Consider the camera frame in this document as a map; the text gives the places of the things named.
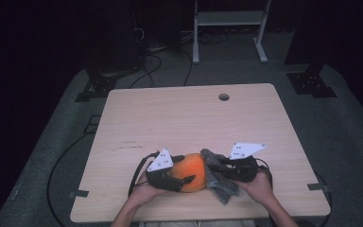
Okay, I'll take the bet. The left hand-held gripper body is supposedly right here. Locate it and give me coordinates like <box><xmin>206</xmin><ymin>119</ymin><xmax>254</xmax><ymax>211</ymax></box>
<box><xmin>145</xmin><ymin>148</ymin><xmax>183</xmax><ymax>192</ymax></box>

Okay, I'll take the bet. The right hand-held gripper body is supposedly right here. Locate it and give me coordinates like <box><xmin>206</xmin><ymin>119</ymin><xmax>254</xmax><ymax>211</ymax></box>
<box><xmin>229</xmin><ymin>142</ymin><xmax>268</xmax><ymax>183</ymax></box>

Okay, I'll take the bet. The orange plush toy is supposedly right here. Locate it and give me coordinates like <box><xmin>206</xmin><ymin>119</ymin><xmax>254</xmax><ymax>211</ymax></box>
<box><xmin>169</xmin><ymin>152</ymin><xmax>208</xmax><ymax>193</ymax></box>

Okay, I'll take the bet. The grey fluffy cloth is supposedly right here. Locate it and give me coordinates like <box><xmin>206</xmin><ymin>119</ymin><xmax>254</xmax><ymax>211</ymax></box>
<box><xmin>199</xmin><ymin>148</ymin><xmax>241</xmax><ymax>206</ymax></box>

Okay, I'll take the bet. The person's right hand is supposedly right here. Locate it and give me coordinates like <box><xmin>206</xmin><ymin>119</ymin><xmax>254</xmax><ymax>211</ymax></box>
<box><xmin>233</xmin><ymin>168</ymin><xmax>273</xmax><ymax>201</ymax></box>

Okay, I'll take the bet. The person's left hand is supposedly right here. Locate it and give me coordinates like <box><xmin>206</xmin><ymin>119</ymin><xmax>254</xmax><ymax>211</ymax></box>
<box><xmin>129</xmin><ymin>171</ymin><xmax>168</xmax><ymax>207</ymax></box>

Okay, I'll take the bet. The grey tape strip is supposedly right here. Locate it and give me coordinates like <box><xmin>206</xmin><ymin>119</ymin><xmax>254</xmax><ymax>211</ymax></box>
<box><xmin>68</xmin><ymin>189</ymin><xmax>90</xmax><ymax>199</ymax></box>
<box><xmin>306</xmin><ymin>183</ymin><xmax>331</xmax><ymax>193</ymax></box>

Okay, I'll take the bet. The black stand base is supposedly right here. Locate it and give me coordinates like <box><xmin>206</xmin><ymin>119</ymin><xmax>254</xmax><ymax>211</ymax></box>
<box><xmin>285</xmin><ymin>62</ymin><xmax>338</xmax><ymax>98</ymax></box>
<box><xmin>74</xmin><ymin>71</ymin><xmax>118</xmax><ymax>103</ymax></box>

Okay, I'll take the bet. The right hand-held gripper black cable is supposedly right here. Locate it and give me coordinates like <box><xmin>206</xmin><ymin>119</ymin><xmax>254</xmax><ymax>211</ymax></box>
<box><xmin>254</xmin><ymin>157</ymin><xmax>274</xmax><ymax>187</ymax></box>

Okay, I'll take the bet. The hand-held gripper black cable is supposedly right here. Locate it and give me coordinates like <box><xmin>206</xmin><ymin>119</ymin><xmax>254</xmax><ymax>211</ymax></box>
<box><xmin>128</xmin><ymin>150</ymin><xmax>161</xmax><ymax>199</ymax></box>
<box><xmin>254</xmin><ymin>157</ymin><xmax>274</xmax><ymax>187</ymax></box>

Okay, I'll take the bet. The left hand-held gripper black cable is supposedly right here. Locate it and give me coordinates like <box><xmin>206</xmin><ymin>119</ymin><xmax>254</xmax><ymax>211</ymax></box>
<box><xmin>128</xmin><ymin>150</ymin><xmax>161</xmax><ymax>199</ymax></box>

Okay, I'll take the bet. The black cable beside table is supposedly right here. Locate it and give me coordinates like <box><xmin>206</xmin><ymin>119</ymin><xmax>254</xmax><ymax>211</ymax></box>
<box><xmin>313</xmin><ymin>171</ymin><xmax>334</xmax><ymax>225</ymax></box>

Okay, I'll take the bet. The looped black floor cable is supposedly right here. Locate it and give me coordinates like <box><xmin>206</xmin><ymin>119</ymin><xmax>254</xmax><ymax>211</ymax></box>
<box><xmin>129</xmin><ymin>52</ymin><xmax>164</xmax><ymax>90</ymax></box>

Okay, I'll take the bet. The thin black floor cable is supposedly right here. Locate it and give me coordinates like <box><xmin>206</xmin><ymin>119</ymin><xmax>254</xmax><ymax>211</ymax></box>
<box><xmin>182</xmin><ymin>48</ymin><xmax>194</xmax><ymax>87</ymax></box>

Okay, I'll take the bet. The black rectangular floor frame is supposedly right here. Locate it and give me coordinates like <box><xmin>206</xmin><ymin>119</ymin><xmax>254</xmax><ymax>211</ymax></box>
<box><xmin>82</xmin><ymin>114</ymin><xmax>102</xmax><ymax>135</ymax></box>

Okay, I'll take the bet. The long black floor cable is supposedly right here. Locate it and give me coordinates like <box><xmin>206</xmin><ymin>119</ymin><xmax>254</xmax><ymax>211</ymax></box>
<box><xmin>45</xmin><ymin>131</ymin><xmax>99</xmax><ymax>227</ymax></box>

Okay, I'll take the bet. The tangle of black cables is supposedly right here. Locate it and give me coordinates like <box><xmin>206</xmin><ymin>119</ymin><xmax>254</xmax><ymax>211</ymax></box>
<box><xmin>180</xmin><ymin>28</ymin><xmax>232</xmax><ymax>45</ymax></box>

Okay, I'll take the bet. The white metal stand frame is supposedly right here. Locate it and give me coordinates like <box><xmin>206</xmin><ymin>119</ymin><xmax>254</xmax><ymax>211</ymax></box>
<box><xmin>192</xmin><ymin>0</ymin><xmax>272</xmax><ymax>65</ymax></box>

